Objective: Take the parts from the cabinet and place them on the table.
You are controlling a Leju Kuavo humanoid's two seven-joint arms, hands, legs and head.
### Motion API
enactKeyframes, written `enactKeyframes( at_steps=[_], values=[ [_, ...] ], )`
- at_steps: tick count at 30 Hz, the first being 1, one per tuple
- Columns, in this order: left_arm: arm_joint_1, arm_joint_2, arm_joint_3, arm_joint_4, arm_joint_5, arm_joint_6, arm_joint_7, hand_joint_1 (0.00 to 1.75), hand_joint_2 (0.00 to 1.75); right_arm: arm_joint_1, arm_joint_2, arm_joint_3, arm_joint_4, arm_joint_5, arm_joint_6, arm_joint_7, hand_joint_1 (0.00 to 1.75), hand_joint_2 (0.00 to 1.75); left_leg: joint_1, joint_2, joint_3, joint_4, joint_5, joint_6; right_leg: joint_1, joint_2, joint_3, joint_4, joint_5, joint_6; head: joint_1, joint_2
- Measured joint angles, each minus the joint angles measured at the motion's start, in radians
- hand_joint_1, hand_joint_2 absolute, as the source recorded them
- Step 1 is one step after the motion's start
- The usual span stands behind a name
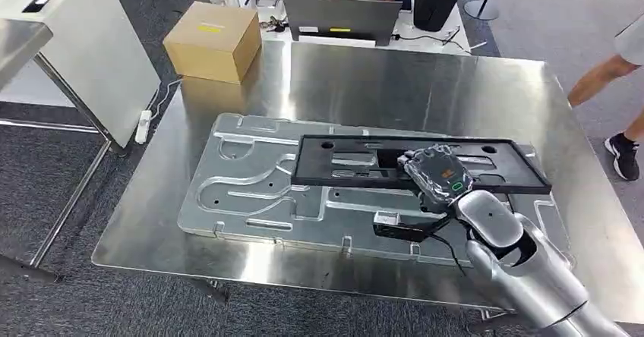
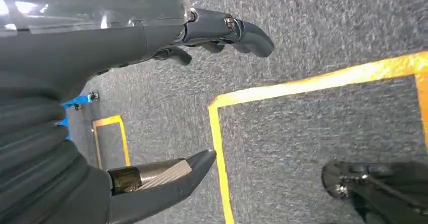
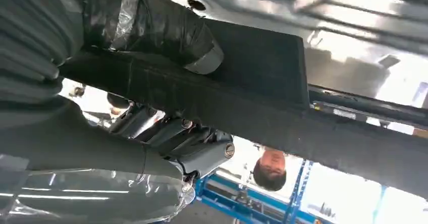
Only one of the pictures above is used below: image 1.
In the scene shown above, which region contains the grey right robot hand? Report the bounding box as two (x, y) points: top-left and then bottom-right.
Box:
(397, 144), (475, 214)

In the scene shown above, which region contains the black plastic panel with cutouts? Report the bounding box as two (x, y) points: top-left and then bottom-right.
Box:
(290, 133), (553, 196)

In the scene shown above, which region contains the steel work table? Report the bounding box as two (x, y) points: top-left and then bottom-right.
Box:
(91, 40), (644, 326)

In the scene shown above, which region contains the white desk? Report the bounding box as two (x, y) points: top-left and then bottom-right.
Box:
(233, 0), (472, 57)

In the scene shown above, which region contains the black bag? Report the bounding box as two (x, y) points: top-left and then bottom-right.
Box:
(413, 0), (466, 33)

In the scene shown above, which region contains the black sneaker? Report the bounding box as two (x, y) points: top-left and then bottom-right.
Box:
(603, 133), (641, 182)

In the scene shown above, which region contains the person's bare leg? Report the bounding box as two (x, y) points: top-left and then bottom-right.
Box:
(567, 54), (644, 142)

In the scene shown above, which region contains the large pressed metal plate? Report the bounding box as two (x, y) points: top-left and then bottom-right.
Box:
(177, 112), (572, 268)

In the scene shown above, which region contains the brown cardboard box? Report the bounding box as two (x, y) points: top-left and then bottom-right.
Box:
(162, 1), (263, 85)

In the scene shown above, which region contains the white power strip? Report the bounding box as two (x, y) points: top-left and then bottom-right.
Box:
(134, 109), (153, 145)

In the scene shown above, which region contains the black phone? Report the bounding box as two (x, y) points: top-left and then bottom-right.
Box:
(21, 0), (55, 14)

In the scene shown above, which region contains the steel side table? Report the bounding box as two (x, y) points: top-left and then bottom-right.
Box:
(0, 18), (127, 283)

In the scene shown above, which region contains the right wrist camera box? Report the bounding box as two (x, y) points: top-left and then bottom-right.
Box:
(372, 210), (454, 244)

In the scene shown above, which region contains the black camera cable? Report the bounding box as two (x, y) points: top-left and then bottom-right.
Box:
(428, 231), (469, 276)

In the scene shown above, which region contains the black desk cable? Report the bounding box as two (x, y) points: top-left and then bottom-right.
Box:
(392, 25), (472, 54)

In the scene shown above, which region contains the white power cable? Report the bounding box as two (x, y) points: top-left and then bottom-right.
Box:
(150, 75), (183, 119)

